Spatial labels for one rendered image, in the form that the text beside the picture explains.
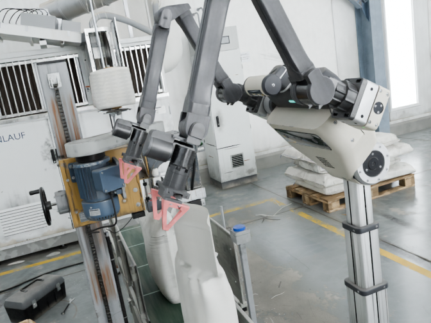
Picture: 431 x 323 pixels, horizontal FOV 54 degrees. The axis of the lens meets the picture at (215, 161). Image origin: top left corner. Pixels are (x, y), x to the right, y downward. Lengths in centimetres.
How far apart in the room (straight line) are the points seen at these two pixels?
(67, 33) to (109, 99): 263
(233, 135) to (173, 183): 483
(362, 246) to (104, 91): 117
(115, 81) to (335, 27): 598
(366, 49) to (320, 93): 652
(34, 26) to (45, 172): 145
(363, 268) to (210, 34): 112
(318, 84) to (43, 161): 385
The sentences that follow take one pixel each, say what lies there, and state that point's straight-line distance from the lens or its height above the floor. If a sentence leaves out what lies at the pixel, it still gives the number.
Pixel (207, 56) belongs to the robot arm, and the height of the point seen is 164.
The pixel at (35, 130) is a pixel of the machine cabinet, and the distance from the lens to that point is 467.
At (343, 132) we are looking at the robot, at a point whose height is 135.
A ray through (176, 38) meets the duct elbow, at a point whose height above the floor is 205.
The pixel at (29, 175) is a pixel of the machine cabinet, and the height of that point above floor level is 87.
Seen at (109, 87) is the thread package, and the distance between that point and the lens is 175.
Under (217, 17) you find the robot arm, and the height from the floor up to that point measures 173.
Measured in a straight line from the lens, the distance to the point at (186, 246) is 175.
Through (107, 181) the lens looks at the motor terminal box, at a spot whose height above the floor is 126.
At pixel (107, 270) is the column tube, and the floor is 76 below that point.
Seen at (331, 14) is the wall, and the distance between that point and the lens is 742.
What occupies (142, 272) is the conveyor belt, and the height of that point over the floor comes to 38.
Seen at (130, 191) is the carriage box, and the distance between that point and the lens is 200.
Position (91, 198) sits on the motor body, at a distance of 180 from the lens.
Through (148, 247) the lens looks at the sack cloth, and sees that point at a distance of 246.
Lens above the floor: 161
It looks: 12 degrees down
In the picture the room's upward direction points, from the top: 9 degrees counter-clockwise
